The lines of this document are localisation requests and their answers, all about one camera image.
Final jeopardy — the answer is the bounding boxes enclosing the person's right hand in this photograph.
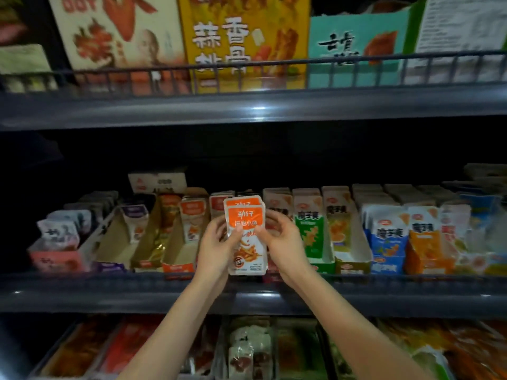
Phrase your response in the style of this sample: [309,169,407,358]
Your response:
[257,210,314,287]

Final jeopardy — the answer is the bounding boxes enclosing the person's left hand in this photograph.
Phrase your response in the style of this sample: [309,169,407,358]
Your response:
[194,216,245,287]

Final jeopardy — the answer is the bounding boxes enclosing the handful of white orange-top packets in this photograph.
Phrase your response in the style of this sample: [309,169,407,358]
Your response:
[223,195,269,276]

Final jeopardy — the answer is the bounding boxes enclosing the grey metal store shelf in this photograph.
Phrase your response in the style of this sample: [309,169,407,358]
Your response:
[0,51,507,380]

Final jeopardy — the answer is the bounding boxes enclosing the pink white display carton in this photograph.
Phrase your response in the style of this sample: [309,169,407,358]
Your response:
[27,191,120,274]

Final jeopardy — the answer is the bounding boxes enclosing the person's left forearm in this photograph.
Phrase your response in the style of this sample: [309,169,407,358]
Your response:
[119,277,231,380]

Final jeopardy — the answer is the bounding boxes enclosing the person's right forearm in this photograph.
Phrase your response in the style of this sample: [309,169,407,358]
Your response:
[289,273,433,380]

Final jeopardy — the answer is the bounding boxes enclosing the row of snack display cartons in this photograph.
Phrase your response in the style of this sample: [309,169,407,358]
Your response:
[95,172,507,278]

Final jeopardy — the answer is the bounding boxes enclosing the clear plastic tray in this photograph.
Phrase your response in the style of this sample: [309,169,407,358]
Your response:
[91,316,167,380]
[181,320,227,380]
[30,316,120,380]
[222,316,278,380]

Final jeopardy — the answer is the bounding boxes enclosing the green orange display carton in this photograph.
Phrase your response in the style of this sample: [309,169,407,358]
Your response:
[276,320,326,380]

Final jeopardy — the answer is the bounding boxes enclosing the pile of red snack packets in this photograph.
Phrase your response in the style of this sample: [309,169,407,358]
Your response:
[103,320,159,375]

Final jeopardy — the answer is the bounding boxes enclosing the dark orange snack packs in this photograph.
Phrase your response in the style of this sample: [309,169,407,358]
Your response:
[43,320,112,377]

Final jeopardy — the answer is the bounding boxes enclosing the green snack packets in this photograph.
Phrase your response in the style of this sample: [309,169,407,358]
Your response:
[412,348,456,380]

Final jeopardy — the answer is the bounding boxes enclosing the pile of orange yellow packets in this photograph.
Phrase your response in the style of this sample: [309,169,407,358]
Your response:
[380,319,507,380]

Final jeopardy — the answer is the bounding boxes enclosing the green printed carton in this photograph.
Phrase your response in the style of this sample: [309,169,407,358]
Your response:
[307,7,421,88]

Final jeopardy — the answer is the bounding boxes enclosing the orange yellow printed carton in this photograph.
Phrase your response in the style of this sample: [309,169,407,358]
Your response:
[178,0,312,93]

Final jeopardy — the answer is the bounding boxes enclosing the yellow label dark carton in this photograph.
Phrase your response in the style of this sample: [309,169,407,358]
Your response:
[0,43,60,93]

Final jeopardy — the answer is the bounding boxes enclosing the white label carton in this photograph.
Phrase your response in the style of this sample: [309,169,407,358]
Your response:
[404,0,507,86]

